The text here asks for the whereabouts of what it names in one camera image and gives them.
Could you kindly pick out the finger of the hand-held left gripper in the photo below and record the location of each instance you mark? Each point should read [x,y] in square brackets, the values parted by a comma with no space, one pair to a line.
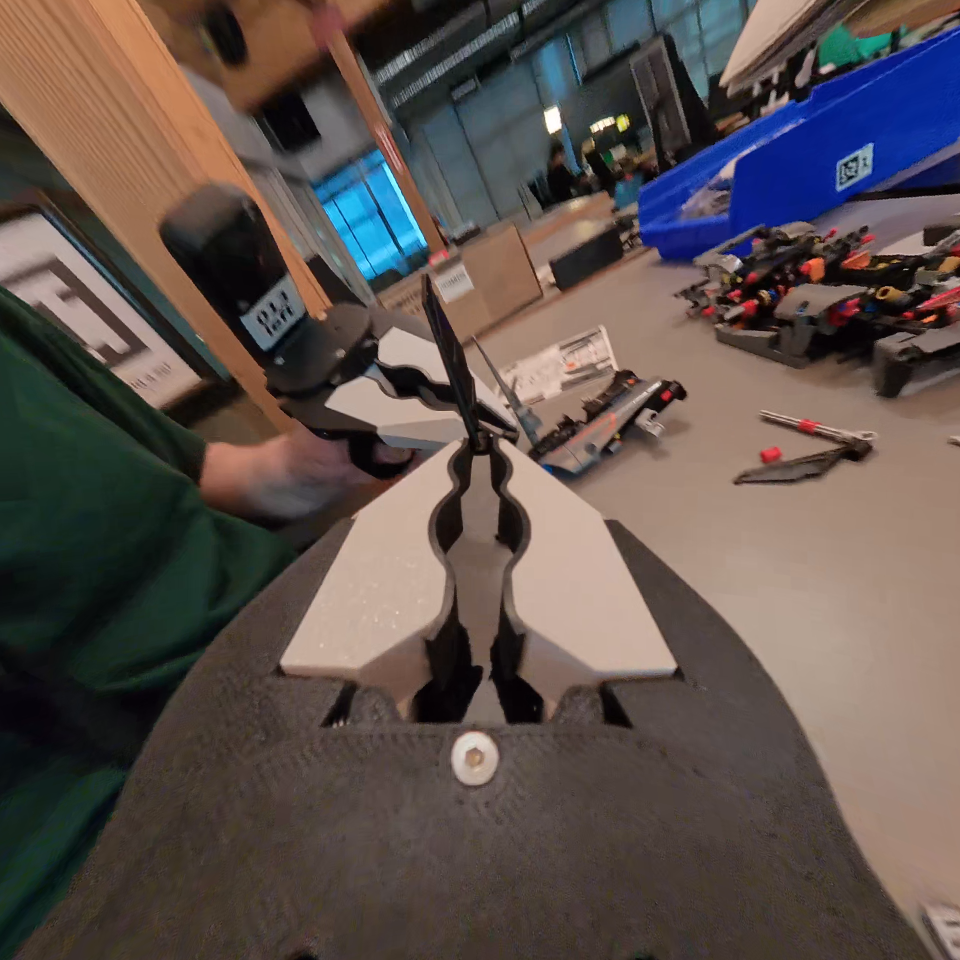
[397,420]
[412,352]

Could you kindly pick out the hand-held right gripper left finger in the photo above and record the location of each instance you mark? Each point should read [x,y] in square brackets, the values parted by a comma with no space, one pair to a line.
[367,600]

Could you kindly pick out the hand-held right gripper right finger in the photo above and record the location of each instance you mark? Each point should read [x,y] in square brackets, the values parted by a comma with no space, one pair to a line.
[600,600]

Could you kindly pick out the black lego wing panel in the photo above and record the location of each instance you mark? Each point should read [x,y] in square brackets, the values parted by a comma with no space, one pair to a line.
[454,360]

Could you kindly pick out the grey orange-striped lego panel assembly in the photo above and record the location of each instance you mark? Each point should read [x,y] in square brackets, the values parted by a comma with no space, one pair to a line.
[600,427]

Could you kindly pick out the person's left forearm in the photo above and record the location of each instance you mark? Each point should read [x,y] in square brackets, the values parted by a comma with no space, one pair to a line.
[229,476]

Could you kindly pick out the lego sticker sheet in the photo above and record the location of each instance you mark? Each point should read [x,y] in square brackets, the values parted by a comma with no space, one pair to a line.
[559,367]

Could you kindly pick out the large lego car model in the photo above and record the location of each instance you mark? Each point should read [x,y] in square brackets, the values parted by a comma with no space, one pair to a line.
[810,300]

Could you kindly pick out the person's left hand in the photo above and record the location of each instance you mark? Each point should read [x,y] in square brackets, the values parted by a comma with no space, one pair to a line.
[315,472]

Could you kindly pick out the cardboard box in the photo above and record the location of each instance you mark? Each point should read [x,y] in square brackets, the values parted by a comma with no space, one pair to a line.
[499,277]

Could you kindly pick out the black box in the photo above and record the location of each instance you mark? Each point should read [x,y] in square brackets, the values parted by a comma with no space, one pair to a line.
[589,255]

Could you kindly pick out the grey axle black panel assembly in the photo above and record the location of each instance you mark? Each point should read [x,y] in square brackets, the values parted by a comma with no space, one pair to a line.
[795,465]

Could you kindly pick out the person's green shirt torso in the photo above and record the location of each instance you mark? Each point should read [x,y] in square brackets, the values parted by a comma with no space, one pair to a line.
[97,562]

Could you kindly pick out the wooden cabinet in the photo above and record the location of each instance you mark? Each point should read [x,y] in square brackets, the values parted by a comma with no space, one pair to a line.
[112,112]

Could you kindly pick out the clear plastic bags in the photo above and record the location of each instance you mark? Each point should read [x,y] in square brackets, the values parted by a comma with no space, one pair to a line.
[705,199]

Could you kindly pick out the black monitor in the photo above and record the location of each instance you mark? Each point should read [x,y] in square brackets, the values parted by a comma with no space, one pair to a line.
[664,97]

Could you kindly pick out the blue bin with square tag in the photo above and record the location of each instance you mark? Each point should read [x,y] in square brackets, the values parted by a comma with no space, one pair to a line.
[787,172]

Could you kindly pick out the white paper stack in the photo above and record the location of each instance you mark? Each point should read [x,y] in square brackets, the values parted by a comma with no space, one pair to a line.
[772,30]

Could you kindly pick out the framed wall picture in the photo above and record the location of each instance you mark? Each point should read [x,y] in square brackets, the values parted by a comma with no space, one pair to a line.
[75,300]

